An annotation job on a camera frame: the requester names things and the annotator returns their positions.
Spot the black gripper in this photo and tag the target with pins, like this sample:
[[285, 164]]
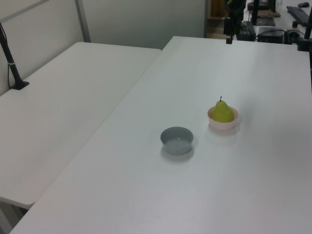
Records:
[[228, 25]]

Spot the green pear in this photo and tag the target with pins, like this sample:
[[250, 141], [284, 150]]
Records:
[[222, 113]]

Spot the pink bowl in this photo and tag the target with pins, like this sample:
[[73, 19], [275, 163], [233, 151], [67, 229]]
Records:
[[221, 126]]

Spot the grey bowl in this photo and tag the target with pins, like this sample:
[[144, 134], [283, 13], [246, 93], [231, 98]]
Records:
[[176, 143]]

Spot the wooden cabinet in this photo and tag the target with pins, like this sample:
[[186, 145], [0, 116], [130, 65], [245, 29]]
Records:
[[215, 14]]

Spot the black monitor stand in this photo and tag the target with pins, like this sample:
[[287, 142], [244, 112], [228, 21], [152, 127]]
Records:
[[264, 21]]

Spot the black computer box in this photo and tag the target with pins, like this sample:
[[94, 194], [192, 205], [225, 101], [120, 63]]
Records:
[[270, 34]]

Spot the black device with brass knob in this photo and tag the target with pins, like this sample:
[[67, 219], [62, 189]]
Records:
[[292, 31]]

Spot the black keyboard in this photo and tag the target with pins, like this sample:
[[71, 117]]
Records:
[[298, 14]]

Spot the black computer mouse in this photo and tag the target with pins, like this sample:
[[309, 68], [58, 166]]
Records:
[[303, 4]]

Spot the white side table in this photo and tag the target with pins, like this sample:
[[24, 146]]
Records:
[[61, 109]]

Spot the black pole with clamp base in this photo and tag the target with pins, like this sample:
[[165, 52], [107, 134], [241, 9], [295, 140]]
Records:
[[11, 65]]

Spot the black clamp camera mount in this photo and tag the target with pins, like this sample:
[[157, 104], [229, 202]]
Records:
[[304, 40]]

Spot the grey partition frame post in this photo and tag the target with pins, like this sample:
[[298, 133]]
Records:
[[83, 22]]

